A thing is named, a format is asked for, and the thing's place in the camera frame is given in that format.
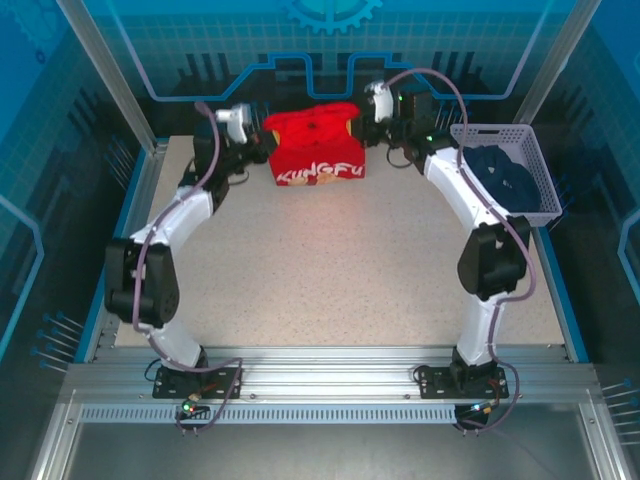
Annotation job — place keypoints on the red printed t-shirt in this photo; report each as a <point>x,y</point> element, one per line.
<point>310,150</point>

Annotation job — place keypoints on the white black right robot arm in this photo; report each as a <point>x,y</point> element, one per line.
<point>450,180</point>

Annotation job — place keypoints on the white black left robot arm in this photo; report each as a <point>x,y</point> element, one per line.
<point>175,220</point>

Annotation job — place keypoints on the blue table edge trim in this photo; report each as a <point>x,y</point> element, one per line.
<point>551,260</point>
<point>132,200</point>

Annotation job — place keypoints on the navy blue garment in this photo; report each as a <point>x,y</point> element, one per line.
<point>510,185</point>

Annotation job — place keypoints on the lavender plastic basket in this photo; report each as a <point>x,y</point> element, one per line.
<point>545,180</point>

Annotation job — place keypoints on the small lit electronics module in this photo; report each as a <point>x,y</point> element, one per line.
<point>189,407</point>
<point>480,409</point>

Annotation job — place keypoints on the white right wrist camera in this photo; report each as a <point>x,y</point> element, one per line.
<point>379,100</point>

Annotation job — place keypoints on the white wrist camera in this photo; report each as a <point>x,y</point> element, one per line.
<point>379,100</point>
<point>235,117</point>

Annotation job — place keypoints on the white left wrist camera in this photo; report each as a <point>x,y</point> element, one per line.
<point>235,117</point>

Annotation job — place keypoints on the aluminium table side rail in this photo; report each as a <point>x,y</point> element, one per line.
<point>152,175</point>

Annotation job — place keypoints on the aluminium enclosure post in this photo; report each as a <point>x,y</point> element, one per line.
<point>114,75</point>
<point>555,65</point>

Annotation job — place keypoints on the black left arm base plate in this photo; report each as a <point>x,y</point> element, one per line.
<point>227,375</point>

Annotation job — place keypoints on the aluminium front frame rail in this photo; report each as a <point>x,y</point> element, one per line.
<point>325,370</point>

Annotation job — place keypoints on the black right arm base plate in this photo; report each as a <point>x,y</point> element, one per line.
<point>434,382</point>

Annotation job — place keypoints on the aluminium lower frame bar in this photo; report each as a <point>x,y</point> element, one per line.
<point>52,450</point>
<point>607,450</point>

